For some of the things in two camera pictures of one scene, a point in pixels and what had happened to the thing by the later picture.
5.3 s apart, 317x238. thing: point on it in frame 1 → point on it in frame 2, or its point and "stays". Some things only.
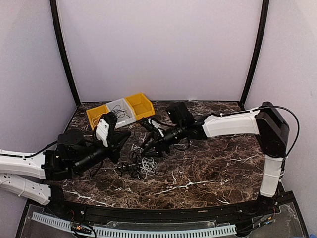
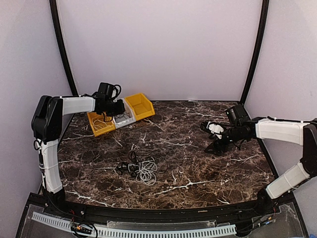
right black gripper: (160, 146) → (217, 150)
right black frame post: (257, 52) stays
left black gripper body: (114, 149) → (116, 109)
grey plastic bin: (123, 111) stays
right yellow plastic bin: (141, 106) stays
